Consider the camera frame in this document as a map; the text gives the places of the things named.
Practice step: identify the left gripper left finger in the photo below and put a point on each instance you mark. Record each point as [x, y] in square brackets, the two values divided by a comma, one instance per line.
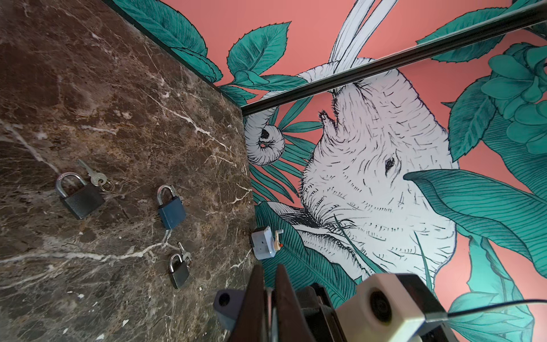
[251, 323]

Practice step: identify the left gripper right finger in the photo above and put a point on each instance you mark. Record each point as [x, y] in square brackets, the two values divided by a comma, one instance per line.
[292, 325]

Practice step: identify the blue padlock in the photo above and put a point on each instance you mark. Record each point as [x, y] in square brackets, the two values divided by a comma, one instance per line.
[172, 211]
[227, 305]

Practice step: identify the blue grey toy box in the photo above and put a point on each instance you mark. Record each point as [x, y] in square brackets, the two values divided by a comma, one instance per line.
[266, 242]

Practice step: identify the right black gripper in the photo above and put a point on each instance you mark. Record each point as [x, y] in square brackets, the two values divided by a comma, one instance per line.
[320, 314]

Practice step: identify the dark padlock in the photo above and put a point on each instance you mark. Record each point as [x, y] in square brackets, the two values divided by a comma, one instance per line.
[179, 267]
[88, 198]

